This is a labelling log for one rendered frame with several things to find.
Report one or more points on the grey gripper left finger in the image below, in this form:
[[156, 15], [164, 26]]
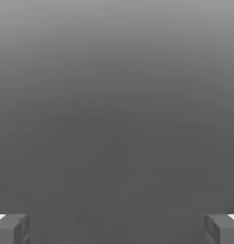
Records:
[[10, 229]]

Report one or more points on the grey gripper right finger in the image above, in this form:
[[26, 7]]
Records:
[[223, 229]]

